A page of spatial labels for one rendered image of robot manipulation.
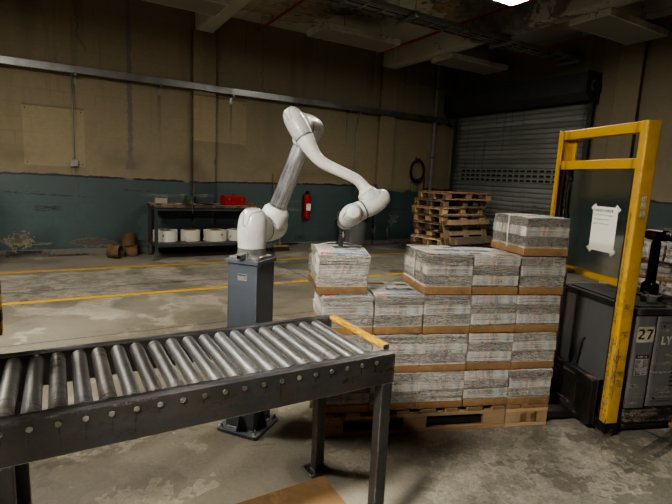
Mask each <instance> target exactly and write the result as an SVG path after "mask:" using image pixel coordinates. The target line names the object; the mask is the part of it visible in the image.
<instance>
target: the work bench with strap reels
mask: <svg viewBox="0 0 672 504"><path fill-rule="evenodd" d="M156 204H158V203H155V202H146V205H148V249H149V254H148V255H153V253H152V245H153V246H154V247H155V259H153V260H154V261H160V260H159V259H158V247H190V246H222V245H238V242H237V228H229V229H226V230H225V229H220V228H219V229H204V230H203V238H200V230H199V229H181V231H180V232H181V233H180V235H181V236H180V239H178V230H177V229H158V211H192V206H193V211H243V210H244V209H246V208H260V206H256V205H255V206H249V204H246V197H245V196H244V195H237V194H231V195H221V196H220V203H212V204H215V205H204V204H197V203H194V204H193V205H182V203H169V202H168V203H162V204H160V205H156ZM151 209H152V210H154V230H153V239H152V213H151Z"/></svg>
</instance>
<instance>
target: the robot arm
mask: <svg viewBox="0 0 672 504"><path fill-rule="evenodd" d="M283 119H284V123H285V126H286V128H287V130H288V131H289V133H290V135H291V136H292V141H293V145H292V148H291V150H290V153H289V156H288V158H287V161H286V163H285V166H284V168H283V171H282V174H281V176H280V179H279V181H278V184H277V186H276V189H275V191H274V194H273V197H272V199H271V202H270V203H268V204H266V205H265V206H264V207H263V209H262V210H261V209H260V208H246V209H244V210H243V211H242V212H241V214H240V217H239V220H238V228H237V242H238V250H237V253H236V254H233V255H230V256H229V258H230V259H239V260H248V261H254V262H259V261H261V260H264V259H268V258H273V255H272V254H267V253H266V243H267V242H270V241H274V240H277V239H279V238H281V237H282V236H283V235H284V234H285V232H286V230H287V227H288V223H287V222H288V216H289V214H288V211H287V206H288V204H289V201H290V199H291V196H292V194H293V191H294V189H295V186H296V184H297V181H298V179H299V176H300V174H301V171H302V169H303V166H304V164H305V161H306V159H307V156H308V158H309V159H310V160H311V161H312V162H313V163H314V164H315V165H316V166H318V167H319V168H321V169H322V170H324V171H327V172H329V173H331V174H333V175H336V176H338V177H340V178H342V179H345V180H347V181H349V182H351V183H353V184H354V185H355V186H356V187H357V188H358V190H359V196H358V198H359V201H357V202H354V203H351V204H348V205H346V206H345V207H344V208H343V209H342V210H341V211H338V212H337V213H338V215H337V217H336V219H335V221H337V226H338V228H339V238H338V240H337V241H336V243H335V244H337V245H338V246H343V243H344V239H345V237H346V235H344V234H345V231H346V230H348V229H350V228H351V227H353V226H354V225H357V224H358V223H360V222H361V221H363V220H365V219H366V218H368V217H371V216H373V215H375V214H377V213H379V212H381V211H382V210H383V209H384V208H385V207H386V206H387V205H388V204H389V202H390V194H389V193H388V191H386V190H384V189H376V188H375V187H372V186H370V185H369V184H368V183H367V182H366V181H365V180H364V179H363V178H362V177H361V176H360V175H358V174H356V173H355V172H353V171H351V170H349V169H347V168H345V167H343V166H341V165H339V164H337V163H335V162H333V161H331V160H329V159H327V158H326V157H324V156H323V155H322V154H321V152H320V150H319V148H318V146H317V143H318V141H319V140H320V139H321V138H322V136H323V134H324V126H323V123H322V122H321V121H320V120H319V119H318V118H317V117H315V116H313V115H310V114H306V113H304V112H301V111H300V110H299V109H298V108H296V107H295V106H290V107H288V108H287V109H286V110H284V112H283Z"/></svg>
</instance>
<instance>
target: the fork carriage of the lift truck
mask: <svg viewBox="0 0 672 504"><path fill-rule="evenodd" d="M553 360H554V365H553V367H551V368H552V369H553V374H552V375H553V376H552V377H551V382H550V383H551V385H550V392H549V393H550V395H549V396H550V397H549V398H550V399H552V400H553V401H554V402H556V403H557V404H563V405H564V406H566V407H567V408H568V409H570V410H571V414H572V415H573V416H575V417H576V418H577V419H579V420H580V421H581V422H583V423H584V424H585V425H588V424H592V425H593V423H594V416H595V409H596V402H597V395H598V388H599V381H600V379H599V378H598V377H596V376H594V375H592V374H591V373H589V372H587V371H585V370H584V369H582V368H580V367H579V366H577V365H575V364H573V363H572V362H570V361H568V360H566V359H565V358H563V357H561V356H560V355H558V354H556V353H555V354H554V359H553Z"/></svg>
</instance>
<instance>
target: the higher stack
mask: <svg viewBox="0 0 672 504"><path fill-rule="evenodd" d="M495 214H496V215H495V220H494V221H493V222H494V224H493V227H494V228H493V237H492V238H493V239H492V240H494V241H498V242H502V243H506V246H507V244H510V245H514V246H518V247H522V248H524V249H525V248H538V249H567V247H568V246H569V243H568V242H569V238H568V237H569V234H568V233H569V231H570V225H571V224H570V223H571V219H568V218H562V217H552V216H546V215H539V214H522V213H495ZM493 249H497V250H500V251H502V252H504V253H505V252H506V253H509V254H513V255H516V256H518V257H520V258H521V261H520V265H519V267H520V268H519V271H520V272H519V273H518V274H519V278H518V282H517V283H518V287H562V286H563V284H564V281H565V280H564V276H565V274H566V273H565V272H566V270H565V268H566V267H565V266H566V262H565V261H566V260H567V259H566V258H563V257H560V256H523V255H520V254H516V253H513V252H509V251H506V250H502V249H499V248H493ZM515 295H517V299H516V300H517V301H516V305H515V313H516V321H515V323H514V324H515V325H558V323H559V316H560V314H559V312H560V311H559V310H560V301H561V299H560V298H561V296H560V295H558V294H515ZM512 333H513V334H514V337H513V342H512V344H513V345H512V354H511V360H510V361H511V362H526V361H553V359H554V354H555V353H554V350H556V342H557V341H556V337H557V336H556V332H554V331H550V332H515V331H514V332H512ZM552 374H553V369H552V368H551V367H545V368H517V369H508V378H509V379H508V385H507V386H508V388H507V394H506V396H507V398H520V397H544V396H549V395H550V393H549V392H550V385H551V383H550V382H551V377H552V376H553V375H552ZM503 405H504V406H505V409H506V410H505V417H504V427H509V426H526V425H543V424H546V418H547V410H548V403H530V404H511V405H507V404H503Z"/></svg>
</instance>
